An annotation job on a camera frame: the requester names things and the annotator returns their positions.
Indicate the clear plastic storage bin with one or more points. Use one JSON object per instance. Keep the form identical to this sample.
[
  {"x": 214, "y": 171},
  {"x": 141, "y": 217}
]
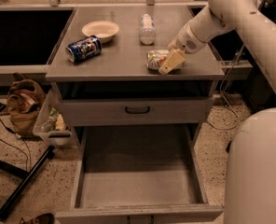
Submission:
[{"x": 49, "y": 125}]

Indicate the closed grey upper drawer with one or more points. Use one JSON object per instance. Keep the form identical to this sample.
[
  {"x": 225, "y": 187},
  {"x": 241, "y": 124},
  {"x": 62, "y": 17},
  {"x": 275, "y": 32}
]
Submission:
[{"x": 104, "y": 112}]

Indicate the black tripod legs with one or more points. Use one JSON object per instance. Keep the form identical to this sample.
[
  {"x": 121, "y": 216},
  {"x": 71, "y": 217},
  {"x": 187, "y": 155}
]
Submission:
[{"x": 24, "y": 176}]

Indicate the grey drawer cabinet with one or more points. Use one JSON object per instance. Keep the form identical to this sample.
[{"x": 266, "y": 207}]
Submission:
[{"x": 120, "y": 71}]

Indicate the open grey lower drawer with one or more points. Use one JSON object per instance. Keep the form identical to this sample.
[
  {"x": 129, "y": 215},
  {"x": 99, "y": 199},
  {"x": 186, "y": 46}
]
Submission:
[{"x": 138, "y": 174}]

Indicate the white green 7up can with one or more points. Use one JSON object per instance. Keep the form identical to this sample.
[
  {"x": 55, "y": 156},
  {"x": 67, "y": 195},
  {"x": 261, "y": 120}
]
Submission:
[{"x": 155, "y": 58}]

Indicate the blue soda can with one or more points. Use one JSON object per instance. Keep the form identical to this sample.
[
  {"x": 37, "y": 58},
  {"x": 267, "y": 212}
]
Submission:
[{"x": 84, "y": 49}]

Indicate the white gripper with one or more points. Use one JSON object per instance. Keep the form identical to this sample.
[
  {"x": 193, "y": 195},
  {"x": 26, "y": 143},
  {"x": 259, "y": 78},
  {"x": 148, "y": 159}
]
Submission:
[{"x": 184, "y": 41}]

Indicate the clear plastic water bottle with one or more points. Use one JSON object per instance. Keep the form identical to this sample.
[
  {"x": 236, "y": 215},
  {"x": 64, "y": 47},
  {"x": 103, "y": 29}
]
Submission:
[{"x": 147, "y": 30}]

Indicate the brown paper bag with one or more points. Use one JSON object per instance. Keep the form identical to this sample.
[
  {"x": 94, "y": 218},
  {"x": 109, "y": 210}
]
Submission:
[{"x": 24, "y": 102}]

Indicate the white paper bowl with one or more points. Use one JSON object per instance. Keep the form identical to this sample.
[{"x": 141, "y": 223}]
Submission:
[{"x": 104, "y": 30}]

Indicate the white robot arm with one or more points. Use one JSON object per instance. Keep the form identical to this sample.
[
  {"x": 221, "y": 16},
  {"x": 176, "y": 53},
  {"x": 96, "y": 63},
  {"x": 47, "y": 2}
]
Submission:
[{"x": 250, "y": 192}]

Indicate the brown object at floor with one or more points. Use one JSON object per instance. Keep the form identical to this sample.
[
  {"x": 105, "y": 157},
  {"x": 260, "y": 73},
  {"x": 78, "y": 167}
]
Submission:
[{"x": 47, "y": 218}]

